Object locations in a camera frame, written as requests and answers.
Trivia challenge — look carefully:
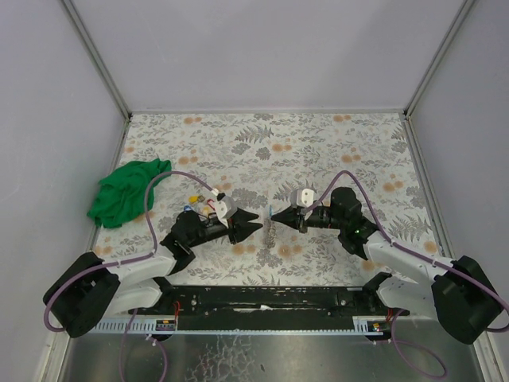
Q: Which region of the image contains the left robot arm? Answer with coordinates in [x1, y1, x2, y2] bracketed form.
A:
[43, 209, 262, 338]

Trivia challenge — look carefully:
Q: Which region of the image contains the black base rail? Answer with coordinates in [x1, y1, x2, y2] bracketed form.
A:
[138, 286, 395, 332]

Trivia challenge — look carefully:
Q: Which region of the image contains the red outlined key tag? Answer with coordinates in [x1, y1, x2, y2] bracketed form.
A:
[201, 205, 213, 216]

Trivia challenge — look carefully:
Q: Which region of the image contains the white slotted cable duct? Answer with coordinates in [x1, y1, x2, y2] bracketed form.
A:
[73, 316, 385, 335]

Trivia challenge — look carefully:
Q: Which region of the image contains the floral patterned tablecloth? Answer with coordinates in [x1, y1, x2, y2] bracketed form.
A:
[95, 112, 441, 286]

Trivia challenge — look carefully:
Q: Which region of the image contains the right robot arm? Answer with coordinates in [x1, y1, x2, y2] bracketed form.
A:
[271, 187, 505, 345]

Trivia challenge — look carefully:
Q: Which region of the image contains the green crumpled cloth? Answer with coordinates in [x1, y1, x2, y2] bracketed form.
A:
[87, 158, 172, 229]

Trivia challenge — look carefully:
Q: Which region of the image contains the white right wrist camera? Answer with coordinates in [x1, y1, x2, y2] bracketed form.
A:
[289, 188, 315, 208]

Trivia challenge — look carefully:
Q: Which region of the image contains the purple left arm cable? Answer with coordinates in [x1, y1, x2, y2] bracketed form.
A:
[42, 170, 218, 331]

